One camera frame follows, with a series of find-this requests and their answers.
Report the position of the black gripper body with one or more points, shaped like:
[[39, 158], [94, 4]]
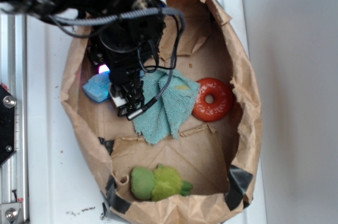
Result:
[[124, 44]]

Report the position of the blue sponge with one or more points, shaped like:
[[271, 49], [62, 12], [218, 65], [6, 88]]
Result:
[[97, 87]]

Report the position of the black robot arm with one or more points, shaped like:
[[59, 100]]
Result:
[[90, 12]]

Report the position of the teal terry cloth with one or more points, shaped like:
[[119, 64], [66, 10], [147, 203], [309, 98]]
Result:
[[173, 108]]

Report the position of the black mounting plate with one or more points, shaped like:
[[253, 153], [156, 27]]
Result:
[[7, 124]]

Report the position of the green plush toy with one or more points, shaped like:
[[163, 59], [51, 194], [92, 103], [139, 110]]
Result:
[[158, 184]]

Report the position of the brown paper bag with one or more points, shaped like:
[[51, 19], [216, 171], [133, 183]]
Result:
[[220, 159]]

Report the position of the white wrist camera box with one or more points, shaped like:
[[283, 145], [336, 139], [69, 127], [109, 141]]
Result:
[[125, 102]]

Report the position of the red ring donut toy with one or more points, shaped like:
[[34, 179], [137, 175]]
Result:
[[214, 101]]

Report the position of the aluminium frame rail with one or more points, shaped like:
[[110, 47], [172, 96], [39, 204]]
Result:
[[14, 163]]

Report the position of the silver corner bracket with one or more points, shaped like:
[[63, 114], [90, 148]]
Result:
[[11, 213]]

